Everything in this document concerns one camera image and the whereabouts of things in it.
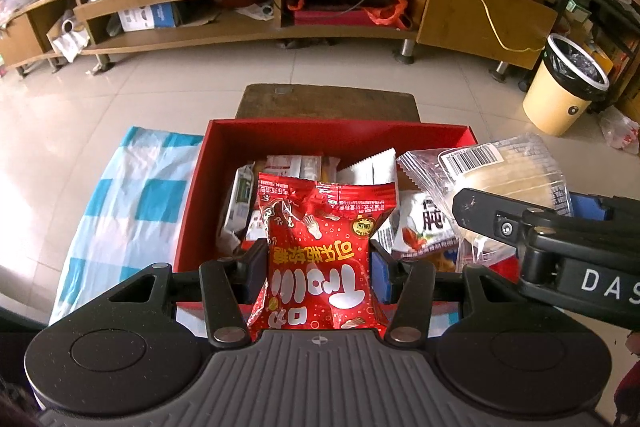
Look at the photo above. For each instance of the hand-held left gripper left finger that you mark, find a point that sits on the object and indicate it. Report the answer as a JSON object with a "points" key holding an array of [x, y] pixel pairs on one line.
{"points": [[255, 267]]}

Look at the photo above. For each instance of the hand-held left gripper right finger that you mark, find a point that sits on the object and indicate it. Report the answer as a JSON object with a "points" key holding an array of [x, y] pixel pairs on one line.
{"points": [[382, 277]]}

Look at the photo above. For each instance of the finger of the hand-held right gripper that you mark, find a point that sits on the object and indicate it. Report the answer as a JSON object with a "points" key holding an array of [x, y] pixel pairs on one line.
{"points": [[587, 207], [490, 212]]}

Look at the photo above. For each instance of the round white cake packet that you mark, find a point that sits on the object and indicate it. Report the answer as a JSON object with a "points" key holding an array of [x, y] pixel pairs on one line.
{"points": [[515, 172]]}

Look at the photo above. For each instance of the red candy packet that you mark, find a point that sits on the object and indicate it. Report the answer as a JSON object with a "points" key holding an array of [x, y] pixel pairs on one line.
{"points": [[320, 267]]}

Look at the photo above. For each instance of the green and white snack packet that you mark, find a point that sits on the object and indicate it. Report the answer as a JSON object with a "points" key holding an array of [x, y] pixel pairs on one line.
{"points": [[240, 202]]}

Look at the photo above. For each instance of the red cardboard box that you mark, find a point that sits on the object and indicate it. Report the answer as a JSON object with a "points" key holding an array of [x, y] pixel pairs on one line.
{"points": [[220, 167]]}

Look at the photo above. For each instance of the white plastic bag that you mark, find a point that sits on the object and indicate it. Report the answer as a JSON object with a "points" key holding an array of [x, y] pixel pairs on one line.
{"points": [[620, 129]]}

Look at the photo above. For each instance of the yellow trash bin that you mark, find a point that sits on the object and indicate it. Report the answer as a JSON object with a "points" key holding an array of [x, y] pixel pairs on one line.
{"points": [[550, 102]]}

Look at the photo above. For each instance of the blue white checkered tablecloth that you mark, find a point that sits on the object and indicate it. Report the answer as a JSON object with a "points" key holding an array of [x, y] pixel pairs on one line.
{"points": [[130, 207]]}

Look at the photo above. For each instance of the brown wooden stool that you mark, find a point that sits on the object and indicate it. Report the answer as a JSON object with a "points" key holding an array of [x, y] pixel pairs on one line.
{"points": [[325, 102]]}

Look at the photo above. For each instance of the flat red box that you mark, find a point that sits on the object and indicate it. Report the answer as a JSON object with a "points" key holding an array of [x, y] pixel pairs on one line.
{"points": [[330, 18]]}

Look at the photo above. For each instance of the white and blue box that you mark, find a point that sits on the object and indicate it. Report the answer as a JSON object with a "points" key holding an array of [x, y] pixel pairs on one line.
{"points": [[145, 17]]}

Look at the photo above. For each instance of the white paper bag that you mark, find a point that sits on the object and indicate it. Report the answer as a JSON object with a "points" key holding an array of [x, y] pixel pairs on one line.
{"points": [[70, 42]]}

